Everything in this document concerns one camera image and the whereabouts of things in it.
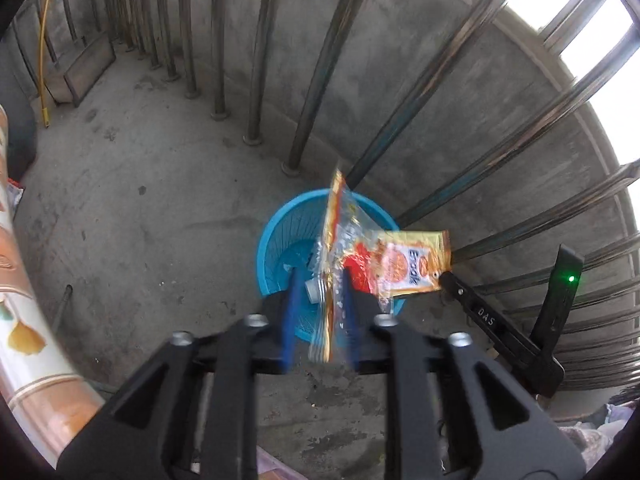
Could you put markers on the blue plastic basket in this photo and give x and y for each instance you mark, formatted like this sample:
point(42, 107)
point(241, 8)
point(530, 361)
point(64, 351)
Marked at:
point(280, 255)

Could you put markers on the dark cloth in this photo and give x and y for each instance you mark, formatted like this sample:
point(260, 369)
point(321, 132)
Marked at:
point(17, 130)

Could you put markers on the yellow snack packet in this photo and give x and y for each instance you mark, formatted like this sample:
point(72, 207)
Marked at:
point(415, 265)

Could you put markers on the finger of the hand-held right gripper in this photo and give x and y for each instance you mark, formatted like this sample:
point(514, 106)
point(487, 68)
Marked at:
point(472, 305)

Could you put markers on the white plastic scrap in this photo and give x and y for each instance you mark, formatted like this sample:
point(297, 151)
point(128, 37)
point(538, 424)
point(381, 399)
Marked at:
point(314, 291)

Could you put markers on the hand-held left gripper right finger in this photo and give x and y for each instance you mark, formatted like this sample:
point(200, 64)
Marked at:
point(350, 320)

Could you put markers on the pile of clothes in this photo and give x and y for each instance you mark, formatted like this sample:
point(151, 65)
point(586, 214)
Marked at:
point(615, 415)

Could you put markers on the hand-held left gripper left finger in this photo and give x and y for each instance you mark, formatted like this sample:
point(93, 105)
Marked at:
point(289, 312)

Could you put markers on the metal railing bars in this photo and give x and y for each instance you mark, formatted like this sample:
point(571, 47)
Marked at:
point(325, 60)

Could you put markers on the leaf patterned tablecloth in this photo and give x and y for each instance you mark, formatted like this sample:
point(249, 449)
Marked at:
point(30, 310)

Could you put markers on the clear orange snack wrapper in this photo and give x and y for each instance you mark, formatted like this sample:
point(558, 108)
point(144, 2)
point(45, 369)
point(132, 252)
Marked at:
point(332, 240)

